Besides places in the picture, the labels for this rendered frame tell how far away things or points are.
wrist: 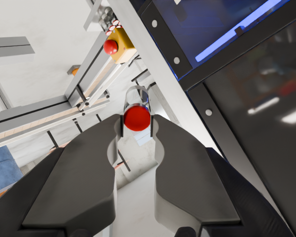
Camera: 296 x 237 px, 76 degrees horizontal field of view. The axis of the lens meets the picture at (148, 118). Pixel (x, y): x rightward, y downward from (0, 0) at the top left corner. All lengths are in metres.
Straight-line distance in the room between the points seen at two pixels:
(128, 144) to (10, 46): 8.84
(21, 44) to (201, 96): 1.11
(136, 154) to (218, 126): 9.47
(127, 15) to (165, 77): 0.19
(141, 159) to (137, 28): 9.52
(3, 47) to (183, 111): 1.06
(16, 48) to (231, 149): 1.19
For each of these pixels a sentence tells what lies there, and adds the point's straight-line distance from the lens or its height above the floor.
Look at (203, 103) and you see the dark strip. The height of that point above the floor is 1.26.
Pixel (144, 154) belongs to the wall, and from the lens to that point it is 9.95.
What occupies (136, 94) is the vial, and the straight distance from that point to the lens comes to 0.15.
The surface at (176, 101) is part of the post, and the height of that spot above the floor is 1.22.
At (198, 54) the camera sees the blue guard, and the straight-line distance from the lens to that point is 0.44.
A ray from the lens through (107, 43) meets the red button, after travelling 0.56.
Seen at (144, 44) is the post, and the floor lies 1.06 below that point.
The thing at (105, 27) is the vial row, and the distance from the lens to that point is 0.66.
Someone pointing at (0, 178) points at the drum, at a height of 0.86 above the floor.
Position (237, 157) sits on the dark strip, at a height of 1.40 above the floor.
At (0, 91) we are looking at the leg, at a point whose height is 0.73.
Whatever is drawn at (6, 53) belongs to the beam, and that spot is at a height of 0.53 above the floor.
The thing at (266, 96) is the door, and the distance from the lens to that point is 0.42.
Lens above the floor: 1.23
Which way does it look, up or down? 1 degrees down
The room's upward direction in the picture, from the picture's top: 149 degrees clockwise
